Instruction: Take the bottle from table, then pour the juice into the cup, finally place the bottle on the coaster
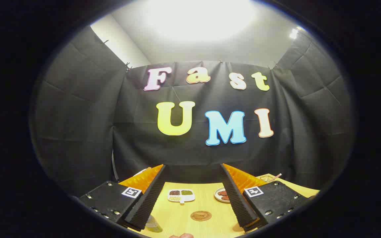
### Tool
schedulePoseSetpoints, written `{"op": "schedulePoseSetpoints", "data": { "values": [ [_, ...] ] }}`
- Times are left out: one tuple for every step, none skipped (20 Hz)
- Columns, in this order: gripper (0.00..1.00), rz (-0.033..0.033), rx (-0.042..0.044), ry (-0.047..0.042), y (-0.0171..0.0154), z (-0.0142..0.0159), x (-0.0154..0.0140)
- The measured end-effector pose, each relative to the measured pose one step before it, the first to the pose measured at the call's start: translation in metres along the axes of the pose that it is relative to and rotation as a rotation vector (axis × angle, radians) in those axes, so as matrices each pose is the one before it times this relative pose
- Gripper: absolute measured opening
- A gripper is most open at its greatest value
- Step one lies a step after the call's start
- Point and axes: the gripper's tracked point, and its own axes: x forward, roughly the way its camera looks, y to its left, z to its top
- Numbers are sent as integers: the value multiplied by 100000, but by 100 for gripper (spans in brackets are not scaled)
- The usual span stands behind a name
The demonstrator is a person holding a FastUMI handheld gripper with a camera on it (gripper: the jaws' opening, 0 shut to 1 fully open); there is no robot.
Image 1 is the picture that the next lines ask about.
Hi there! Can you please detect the white divided dish of beans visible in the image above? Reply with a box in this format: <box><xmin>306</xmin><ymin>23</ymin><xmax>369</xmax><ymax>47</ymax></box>
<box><xmin>167</xmin><ymin>189</ymin><xmax>195</xmax><ymax>204</ymax></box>

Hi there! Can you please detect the light wooden table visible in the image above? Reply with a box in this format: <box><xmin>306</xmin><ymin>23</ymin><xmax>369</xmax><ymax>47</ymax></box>
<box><xmin>128</xmin><ymin>174</ymin><xmax>320</xmax><ymax>238</ymax></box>

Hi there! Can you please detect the white oval plate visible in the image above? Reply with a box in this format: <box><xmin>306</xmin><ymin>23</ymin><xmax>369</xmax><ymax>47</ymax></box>
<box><xmin>214</xmin><ymin>187</ymin><xmax>231</xmax><ymax>203</ymax></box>

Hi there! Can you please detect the silver bottle with green label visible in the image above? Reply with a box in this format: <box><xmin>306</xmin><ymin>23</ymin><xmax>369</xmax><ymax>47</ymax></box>
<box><xmin>146</xmin><ymin>215</ymin><xmax>163</xmax><ymax>233</ymax></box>

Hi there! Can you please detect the black backdrop cloth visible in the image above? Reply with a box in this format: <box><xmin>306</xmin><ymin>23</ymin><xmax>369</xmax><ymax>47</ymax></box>
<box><xmin>30</xmin><ymin>26</ymin><xmax>355</xmax><ymax>197</ymax></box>

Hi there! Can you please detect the round cork coaster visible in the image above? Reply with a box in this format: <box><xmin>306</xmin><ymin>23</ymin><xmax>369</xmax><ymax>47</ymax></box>
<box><xmin>190</xmin><ymin>211</ymin><xmax>212</xmax><ymax>221</ymax></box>

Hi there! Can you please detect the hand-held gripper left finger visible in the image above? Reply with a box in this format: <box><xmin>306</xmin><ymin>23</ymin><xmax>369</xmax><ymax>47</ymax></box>
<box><xmin>78</xmin><ymin>164</ymin><xmax>168</xmax><ymax>232</ymax></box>

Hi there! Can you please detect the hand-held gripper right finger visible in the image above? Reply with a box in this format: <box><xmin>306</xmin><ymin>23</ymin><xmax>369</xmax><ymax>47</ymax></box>
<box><xmin>219</xmin><ymin>163</ymin><xmax>310</xmax><ymax>232</ymax></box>

